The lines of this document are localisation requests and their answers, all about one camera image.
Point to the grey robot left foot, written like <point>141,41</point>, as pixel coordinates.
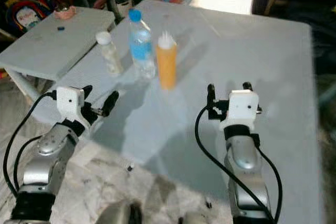
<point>119,214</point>

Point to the small dark blue cap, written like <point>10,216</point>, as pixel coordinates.
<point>61,29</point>

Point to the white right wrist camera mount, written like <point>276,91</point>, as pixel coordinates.
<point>241,106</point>

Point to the small white-capped pale bottle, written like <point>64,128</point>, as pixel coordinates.
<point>109,59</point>

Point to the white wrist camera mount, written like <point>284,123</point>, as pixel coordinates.
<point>71,100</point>
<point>241,106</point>

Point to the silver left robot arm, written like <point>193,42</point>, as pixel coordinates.
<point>44,161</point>

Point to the small pink bowl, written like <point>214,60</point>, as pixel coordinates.
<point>64,13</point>

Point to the colourful cartoon bag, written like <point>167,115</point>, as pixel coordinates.
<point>26,17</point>

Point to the clear blue-capped water bottle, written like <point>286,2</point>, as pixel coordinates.
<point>142,51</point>

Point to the large pale grey table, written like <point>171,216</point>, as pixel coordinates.
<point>236,51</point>

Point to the orange juice bottle white cap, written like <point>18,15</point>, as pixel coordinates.
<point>166,66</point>

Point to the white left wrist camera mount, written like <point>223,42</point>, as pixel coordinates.
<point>71,100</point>

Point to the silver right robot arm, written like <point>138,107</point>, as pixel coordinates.
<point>244,171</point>

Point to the small white side table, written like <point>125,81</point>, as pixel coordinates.
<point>52,45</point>

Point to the white storage bin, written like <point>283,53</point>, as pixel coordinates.
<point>121,4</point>

